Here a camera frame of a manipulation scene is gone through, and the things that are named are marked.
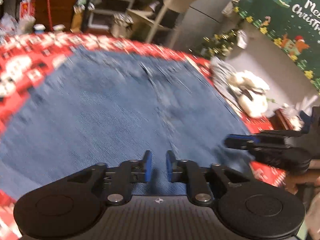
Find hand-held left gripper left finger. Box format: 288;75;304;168
67;150;153;204

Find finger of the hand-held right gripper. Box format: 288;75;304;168
224;140;253;151
226;133;265;143

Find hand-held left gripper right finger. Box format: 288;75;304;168
166;150;253;205

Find blue jeans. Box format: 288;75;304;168
0;47;253;200

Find person's right hand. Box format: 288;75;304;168
285;169;320;195

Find wooden nightstand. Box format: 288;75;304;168
270;109;300;130

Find dark blue knit hat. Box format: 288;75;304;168
299;110;313;133

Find cream sweater with maroon stripes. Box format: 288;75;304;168
229;70;270;118

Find grey knit garment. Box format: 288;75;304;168
210;56;238;100

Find small Christmas tree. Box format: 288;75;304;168
201;29;240;58

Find white hanging cloth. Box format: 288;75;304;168
236;29;248;49

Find grey refrigerator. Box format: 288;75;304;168
172;0;244;50

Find green Christmas banner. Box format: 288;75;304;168
232;0;320;92

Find white tote bag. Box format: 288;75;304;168
111;12;133;39

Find black desk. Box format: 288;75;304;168
82;0;180;34

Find brown paper bag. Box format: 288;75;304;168
71;10;84;33

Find red patterned blanket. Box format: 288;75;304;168
0;32;288;240

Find wooden drawer cabinet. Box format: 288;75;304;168
32;0;78;33

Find plain white plastic bag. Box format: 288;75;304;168
17;15;35;34

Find white red printed plastic bag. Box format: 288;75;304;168
0;12;19;34

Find red carton box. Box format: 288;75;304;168
19;0;37;19

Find red handled broom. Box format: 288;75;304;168
45;0;54;32

